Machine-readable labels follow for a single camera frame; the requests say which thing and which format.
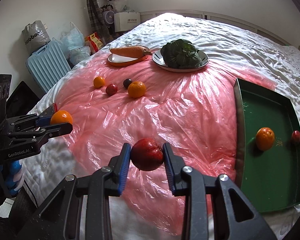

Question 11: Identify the large red apple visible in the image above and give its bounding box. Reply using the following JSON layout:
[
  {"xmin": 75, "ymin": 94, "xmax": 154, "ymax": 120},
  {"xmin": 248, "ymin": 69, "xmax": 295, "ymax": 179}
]
[{"xmin": 130, "ymin": 138, "xmax": 164, "ymax": 171}]

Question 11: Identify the red plum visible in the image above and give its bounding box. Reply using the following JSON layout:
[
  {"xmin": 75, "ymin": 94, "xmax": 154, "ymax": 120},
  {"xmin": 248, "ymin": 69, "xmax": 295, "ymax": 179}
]
[{"xmin": 106, "ymin": 83, "xmax": 118, "ymax": 96}]

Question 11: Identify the large orange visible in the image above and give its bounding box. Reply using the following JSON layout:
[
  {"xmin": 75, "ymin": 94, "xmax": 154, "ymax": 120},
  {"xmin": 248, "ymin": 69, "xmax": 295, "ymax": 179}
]
[{"xmin": 127, "ymin": 81, "xmax": 146, "ymax": 99}]

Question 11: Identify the blue gloved left hand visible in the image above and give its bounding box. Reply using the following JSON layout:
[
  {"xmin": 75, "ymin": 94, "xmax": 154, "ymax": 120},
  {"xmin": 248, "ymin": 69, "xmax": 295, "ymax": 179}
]
[{"xmin": 1, "ymin": 160, "xmax": 24, "ymax": 198}]

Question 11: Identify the light blue suitcase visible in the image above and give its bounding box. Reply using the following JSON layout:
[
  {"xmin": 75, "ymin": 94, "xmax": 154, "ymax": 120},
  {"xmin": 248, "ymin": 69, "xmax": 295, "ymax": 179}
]
[{"xmin": 26, "ymin": 40, "xmax": 71, "ymax": 93}]

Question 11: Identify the pink plastic sheet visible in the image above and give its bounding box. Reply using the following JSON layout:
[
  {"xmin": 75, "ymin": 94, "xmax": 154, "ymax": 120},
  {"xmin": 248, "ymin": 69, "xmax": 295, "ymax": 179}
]
[{"xmin": 55, "ymin": 55, "xmax": 277, "ymax": 235}]

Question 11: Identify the small orange on sheet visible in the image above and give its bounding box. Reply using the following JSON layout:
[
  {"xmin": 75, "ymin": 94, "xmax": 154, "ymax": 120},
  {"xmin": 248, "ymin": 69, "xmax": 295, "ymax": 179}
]
[{"xmin": 93, "ymin": 76, "xmax": 106, "ymax": 89}]

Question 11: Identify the clear plastic bag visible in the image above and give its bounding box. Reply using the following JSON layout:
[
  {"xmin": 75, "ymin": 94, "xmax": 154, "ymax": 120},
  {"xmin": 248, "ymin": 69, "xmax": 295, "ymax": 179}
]
[{"xmin": 52, "ymin": 22, "xmax": 91, "ymax": 66}]

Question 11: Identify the grey printed bag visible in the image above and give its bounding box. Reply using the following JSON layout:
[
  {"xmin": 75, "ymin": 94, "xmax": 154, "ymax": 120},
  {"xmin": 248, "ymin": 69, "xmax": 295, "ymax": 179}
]
[{"xmin": 21, "ymin": 21, "xmax": 51, "ymax": 55}]

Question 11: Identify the dark purple plum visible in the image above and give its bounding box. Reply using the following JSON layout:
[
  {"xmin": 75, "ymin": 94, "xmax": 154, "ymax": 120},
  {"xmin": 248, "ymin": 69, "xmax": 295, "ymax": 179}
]
[{"xmin": 123, "ymin": 79, "xmax": 132, "ymax": 89}]

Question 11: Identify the red yellow snack packet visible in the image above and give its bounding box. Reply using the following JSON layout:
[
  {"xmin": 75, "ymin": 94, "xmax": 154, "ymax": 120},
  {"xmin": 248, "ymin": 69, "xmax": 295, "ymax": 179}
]
[{"xmin": 85, "ymin": 32, "xmax": 104, "ymax": 55}]

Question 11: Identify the green rectangular tray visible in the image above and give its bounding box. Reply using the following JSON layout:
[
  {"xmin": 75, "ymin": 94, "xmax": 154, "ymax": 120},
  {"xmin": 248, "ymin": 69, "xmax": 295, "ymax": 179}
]
[{"xmin": 234, "ymin": 79, "xmax": 300, "ymax": 213}]

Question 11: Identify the orange in tray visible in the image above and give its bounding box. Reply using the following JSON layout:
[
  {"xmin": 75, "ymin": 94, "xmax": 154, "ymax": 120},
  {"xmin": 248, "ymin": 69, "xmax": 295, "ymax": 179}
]
[{"xmin": 255, "ymin": 127, "xmax": 275, "ymax": 151}]

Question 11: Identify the orange oval plate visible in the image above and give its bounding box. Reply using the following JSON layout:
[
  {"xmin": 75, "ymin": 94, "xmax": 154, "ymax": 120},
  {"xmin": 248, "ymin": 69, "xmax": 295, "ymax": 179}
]
[{"xmin": 107, "ymin": 52, "xmax": 148, "ymax": 67}]

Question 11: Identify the plaid hanging cloth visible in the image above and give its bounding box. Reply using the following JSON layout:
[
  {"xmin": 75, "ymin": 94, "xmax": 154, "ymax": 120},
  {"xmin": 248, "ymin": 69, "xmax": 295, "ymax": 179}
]
[{"xmin": 87, "ymin": 0, "xmax": 112, "ymax": 45}]

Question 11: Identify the orange carrot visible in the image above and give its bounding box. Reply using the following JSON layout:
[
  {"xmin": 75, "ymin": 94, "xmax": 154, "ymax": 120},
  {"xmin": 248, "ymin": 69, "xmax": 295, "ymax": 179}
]
[{"xmin": 110, "ymin": 46, "xmax": 152, "ymax": 59}]

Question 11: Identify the small red fruit in tray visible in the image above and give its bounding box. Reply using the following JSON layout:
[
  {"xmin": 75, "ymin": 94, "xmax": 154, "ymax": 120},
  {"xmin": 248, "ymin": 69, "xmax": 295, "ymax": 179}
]
[{"xmin": 292, "ymin": 130, "xmax": 300, "ymax": 143}]

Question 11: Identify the lower purple fan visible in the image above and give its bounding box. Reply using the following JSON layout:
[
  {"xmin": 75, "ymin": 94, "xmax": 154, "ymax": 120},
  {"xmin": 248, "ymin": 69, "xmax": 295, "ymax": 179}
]
[{"xmin": 102, "ymin": 10, "xmax": 115, "ymax": 25}]

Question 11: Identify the white round plate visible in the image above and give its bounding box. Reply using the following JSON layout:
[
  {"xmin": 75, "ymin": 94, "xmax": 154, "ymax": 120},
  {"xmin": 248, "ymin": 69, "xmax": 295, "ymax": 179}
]
[{"xmin": 152, "ymin": 50, "xmax": 210, "ymax": 73}]

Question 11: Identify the white cardboard box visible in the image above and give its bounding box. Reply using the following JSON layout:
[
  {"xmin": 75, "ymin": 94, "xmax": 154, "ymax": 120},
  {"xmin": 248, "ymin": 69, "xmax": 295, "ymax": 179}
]
[{"xmin": 114, "ymin": 12, "xmax": 141, "ymax": 33}]

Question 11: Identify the dark green leafy vegetable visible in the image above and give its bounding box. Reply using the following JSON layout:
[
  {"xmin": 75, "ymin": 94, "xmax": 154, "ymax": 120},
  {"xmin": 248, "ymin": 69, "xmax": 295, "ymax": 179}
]
[{"xmin": 160, "ymin": 39, "xmax": 202, "ymax": 69}]

